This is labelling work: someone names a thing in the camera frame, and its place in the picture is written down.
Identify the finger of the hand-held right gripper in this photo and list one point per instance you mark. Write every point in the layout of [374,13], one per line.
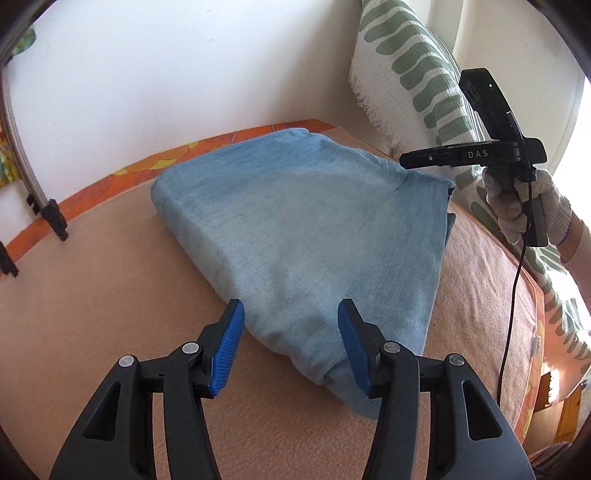
[429,157]

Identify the wooden furniture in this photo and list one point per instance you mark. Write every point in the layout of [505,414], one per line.
[565,415]

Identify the green patterned white pillow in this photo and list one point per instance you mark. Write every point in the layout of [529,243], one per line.
[397,60]

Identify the orange floral bed sheet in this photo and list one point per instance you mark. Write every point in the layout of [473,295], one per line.
[115,277]

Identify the orange floral bedsheet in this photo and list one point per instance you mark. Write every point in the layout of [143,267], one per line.
[138,170]

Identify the teal green cloth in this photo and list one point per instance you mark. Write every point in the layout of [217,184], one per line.
[23,44]

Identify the orange floral cloth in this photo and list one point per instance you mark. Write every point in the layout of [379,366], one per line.
[7,161]

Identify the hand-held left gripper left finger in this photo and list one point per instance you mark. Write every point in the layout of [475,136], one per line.
[226,350]

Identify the person's right hand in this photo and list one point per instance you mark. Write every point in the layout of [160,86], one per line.
[505,207]

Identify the light blue denim pants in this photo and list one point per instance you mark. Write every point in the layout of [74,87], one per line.
[300,221]

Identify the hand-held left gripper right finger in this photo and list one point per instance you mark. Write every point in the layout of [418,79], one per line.
[355,350]

